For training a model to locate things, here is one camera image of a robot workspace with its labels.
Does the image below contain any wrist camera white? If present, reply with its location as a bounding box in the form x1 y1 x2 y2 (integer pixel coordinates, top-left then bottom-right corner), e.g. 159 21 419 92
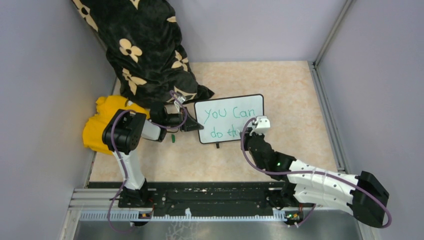
250 115 271 136
173 93 186 111

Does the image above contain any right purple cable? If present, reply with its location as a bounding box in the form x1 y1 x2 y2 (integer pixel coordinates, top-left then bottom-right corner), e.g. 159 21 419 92
240 117 393 229

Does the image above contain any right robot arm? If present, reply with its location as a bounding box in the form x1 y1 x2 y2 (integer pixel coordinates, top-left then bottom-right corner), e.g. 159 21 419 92
240 132 393 229

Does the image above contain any white whiteboard black frame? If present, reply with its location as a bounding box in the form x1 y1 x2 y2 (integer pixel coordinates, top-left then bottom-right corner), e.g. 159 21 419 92
194 94 265 144

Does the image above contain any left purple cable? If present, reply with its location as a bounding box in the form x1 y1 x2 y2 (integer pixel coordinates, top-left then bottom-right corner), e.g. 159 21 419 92
105 90 189 233

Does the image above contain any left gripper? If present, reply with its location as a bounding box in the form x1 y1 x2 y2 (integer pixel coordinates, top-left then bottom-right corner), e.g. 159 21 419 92
162 106 204 132

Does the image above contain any black floral blanket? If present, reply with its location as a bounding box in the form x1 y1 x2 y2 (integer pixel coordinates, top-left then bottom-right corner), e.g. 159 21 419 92
73 0 214 108

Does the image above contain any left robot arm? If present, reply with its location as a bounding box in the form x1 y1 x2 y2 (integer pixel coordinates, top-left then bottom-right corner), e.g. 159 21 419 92
101 102 204 208

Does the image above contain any aluminium frame rail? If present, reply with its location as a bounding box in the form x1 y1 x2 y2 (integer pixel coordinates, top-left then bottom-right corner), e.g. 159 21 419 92
310 0 369 174

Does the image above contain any white slotted cable duct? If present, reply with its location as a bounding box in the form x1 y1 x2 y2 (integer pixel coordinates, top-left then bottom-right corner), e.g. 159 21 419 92
79 208 290 223

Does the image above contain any purple cable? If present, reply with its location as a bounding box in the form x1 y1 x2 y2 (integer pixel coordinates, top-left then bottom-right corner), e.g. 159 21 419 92
240 117 393 229
105 90 189 233

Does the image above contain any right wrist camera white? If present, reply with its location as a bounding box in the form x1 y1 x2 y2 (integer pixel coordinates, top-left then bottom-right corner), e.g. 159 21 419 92
250 115 271 136

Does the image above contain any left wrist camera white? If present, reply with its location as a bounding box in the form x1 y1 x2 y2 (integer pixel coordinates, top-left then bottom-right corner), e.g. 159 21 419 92
173 93 186 111

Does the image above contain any yellow cloth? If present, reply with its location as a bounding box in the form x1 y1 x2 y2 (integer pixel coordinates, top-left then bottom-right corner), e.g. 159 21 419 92
82 95 150 155

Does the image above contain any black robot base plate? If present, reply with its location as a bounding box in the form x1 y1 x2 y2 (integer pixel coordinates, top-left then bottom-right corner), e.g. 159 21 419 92
112 180 299 218

